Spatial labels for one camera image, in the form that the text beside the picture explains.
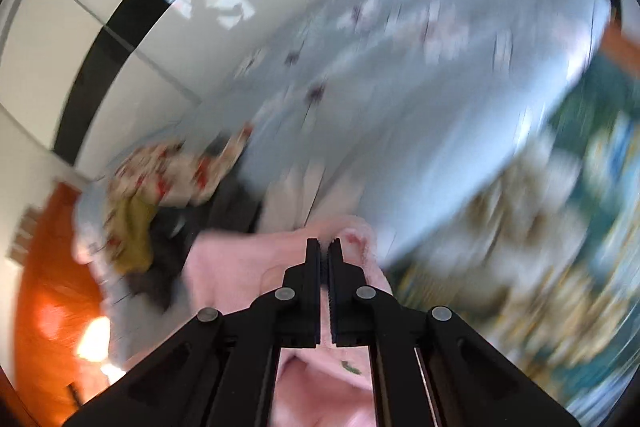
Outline green floral blanket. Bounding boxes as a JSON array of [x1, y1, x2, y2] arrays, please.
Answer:
[[385, 52, 640, 423]]

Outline orange wooden bed frame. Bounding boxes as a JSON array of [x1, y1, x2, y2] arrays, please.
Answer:
[[600, 27, 640, 78]]

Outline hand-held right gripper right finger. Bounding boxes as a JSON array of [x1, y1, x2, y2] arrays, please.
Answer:
[[327, 237, 581, 427]]

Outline dark grey garment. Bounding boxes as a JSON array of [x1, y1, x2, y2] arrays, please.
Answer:
[[125, 177, 263, 313]]

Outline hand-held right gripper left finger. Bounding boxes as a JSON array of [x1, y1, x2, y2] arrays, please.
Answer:
[[62, 238, 322, 427]]

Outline beige cloth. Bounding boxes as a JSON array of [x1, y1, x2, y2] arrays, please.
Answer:
[[260, 167, 326, 233]]

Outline yellow garment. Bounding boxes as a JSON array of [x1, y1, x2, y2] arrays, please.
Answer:
[[107, 197, 156, 273]]

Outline pink fleece garment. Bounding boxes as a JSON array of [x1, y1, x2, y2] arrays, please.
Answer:
[[182, 214, 396, 427]]

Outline white glossy wardrobe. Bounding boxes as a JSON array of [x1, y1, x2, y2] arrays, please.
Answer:
[[0, 0, 331, 168]]

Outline light blue floral quilt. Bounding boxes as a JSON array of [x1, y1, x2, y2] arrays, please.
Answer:
[[72, 0, 613, 370]]

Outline cream floral cloth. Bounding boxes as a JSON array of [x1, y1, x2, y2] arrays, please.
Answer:
[[107, 124, 253, 208]]

